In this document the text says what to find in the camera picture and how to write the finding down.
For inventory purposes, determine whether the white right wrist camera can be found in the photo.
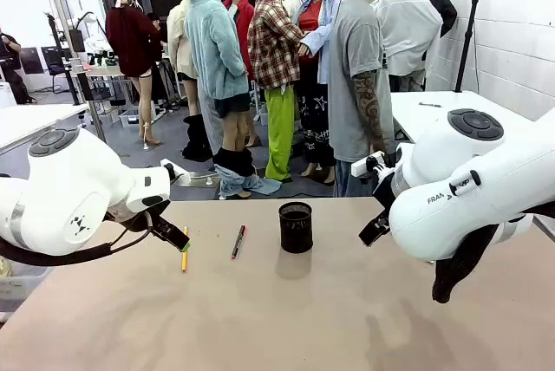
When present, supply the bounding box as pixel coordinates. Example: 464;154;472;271
350;150;388;178

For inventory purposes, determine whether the person in dark clothes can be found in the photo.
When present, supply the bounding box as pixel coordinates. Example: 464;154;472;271
0;26;35;106

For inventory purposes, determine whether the red and black marker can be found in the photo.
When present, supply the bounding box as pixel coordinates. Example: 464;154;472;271
230;225;247;261

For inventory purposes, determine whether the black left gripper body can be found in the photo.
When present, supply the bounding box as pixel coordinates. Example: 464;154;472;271
105;199;174;238

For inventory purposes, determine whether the mannequin in white shirt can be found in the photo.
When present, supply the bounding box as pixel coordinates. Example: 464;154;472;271
371;0;444;93

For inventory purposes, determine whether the black tripod stand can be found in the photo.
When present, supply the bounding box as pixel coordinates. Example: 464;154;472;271
454;0;483;94

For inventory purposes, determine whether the mannequin in blue shirt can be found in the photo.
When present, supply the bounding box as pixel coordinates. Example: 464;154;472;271
297;0;344;86

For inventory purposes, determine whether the black mesh pen holder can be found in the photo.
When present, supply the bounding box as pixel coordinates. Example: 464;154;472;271
277;201;314;255

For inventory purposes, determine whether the mannequin in light blue fleece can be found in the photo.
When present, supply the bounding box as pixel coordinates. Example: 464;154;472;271
184;0;283;199

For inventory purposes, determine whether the mannequin in red jacket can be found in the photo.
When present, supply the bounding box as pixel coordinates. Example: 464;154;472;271
221;0;256;81

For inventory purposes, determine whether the large white table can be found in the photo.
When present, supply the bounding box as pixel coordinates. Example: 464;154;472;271
388;90;555;146

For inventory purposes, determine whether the black stand with boom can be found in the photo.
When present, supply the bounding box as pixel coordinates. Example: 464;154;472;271
44;12;90;107

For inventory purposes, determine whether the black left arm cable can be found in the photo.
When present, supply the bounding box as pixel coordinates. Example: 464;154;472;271
0;212;157;267

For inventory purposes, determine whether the person in grey t-shirt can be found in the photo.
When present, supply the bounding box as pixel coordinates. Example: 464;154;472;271
327;0;404;199

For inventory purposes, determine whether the tattooed right forearm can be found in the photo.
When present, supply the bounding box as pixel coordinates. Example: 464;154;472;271
351;70;389;155

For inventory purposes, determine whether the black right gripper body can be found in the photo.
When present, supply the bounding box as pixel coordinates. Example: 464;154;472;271
371;166;398;216

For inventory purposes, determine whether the black flat panel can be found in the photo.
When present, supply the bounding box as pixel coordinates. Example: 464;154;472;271
19;46;44;75

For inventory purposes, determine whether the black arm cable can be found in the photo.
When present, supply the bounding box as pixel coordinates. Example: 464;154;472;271
0;212;157;267
432;201;555;305

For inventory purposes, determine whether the background workbench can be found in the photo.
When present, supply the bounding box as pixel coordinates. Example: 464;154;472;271
71;58;174;130

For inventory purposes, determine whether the mannequin in cream jacket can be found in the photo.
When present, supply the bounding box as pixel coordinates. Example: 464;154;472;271
166;0;201;117

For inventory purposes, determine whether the mannequin in plaid shirt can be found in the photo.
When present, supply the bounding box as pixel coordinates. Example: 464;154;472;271
246;0;305;184

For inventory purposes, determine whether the black office chair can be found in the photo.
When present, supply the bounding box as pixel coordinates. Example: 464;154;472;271
41;45;73;94

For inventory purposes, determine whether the yellow pencil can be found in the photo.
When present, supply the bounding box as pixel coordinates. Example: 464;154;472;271
180;225;189;273

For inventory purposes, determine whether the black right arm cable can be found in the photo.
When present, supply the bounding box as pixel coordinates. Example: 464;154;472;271
432;201;555;305

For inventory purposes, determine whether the low white table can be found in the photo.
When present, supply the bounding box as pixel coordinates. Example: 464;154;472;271
0;103;91;153

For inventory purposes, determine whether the mannequin in dark red sweater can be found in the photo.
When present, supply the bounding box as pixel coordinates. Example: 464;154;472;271
105;0;162;152

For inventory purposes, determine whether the clear plastic storage bin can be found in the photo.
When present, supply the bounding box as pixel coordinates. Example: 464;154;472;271
0;256;54;316

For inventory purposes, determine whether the mannequin in black printed pants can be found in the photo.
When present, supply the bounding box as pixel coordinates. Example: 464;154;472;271
284;0;337;186

